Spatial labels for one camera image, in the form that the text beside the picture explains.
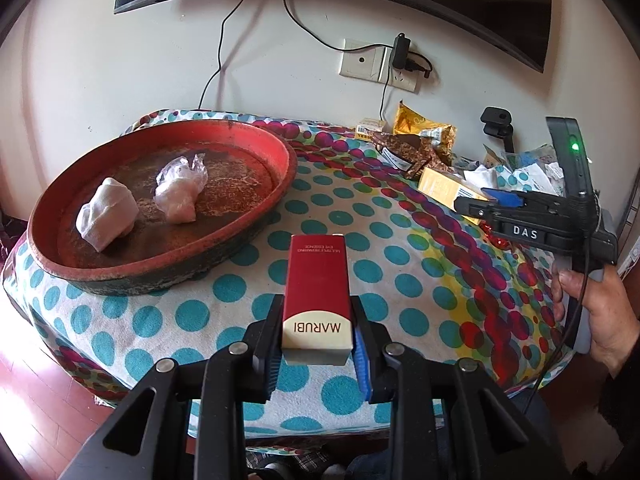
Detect gold snack packet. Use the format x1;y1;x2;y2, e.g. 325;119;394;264
392;101;457;162

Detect black power adapter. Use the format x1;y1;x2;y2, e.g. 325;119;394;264
391;33;434;80

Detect crumpled clear plastic bag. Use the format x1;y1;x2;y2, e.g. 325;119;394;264
154;154;209;224

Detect pile of white papers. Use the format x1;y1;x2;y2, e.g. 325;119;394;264
464;144;568;197

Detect red round tray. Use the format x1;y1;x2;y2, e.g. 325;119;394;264
27;119;299;297

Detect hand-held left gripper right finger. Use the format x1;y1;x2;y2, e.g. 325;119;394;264
349;295;572;480

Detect black television cable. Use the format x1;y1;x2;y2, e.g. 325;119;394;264
198;0;256;111

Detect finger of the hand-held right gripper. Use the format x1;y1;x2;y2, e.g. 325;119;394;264
482;187;568;210
453;196;524;221

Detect red cosmetics box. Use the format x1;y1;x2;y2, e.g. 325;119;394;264
281;234;355;367

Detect brown patterned packet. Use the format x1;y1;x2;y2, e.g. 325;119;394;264
370;130;454;180

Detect person's right hand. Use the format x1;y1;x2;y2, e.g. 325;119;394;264
552;266;640;377

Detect white wall socket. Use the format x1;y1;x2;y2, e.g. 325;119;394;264
339;37;420;93

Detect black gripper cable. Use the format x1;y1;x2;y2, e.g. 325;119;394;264
520;195;598;413

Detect yellow medicine box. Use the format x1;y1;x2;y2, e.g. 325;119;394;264
417;166;494;222

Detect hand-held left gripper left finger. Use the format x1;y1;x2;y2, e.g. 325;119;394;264
65;295;286;480

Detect red shiny wrapper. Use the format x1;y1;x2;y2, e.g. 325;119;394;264
484;225;512;252

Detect white bunched sock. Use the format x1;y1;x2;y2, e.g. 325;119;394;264
76;177;140;253

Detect polka dot tablecloth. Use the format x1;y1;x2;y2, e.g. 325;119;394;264
2;108;592;442

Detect small yellow white box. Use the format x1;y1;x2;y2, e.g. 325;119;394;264
355;118;386;141

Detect person's right forearm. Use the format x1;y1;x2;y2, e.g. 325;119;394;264
597;352;640;463

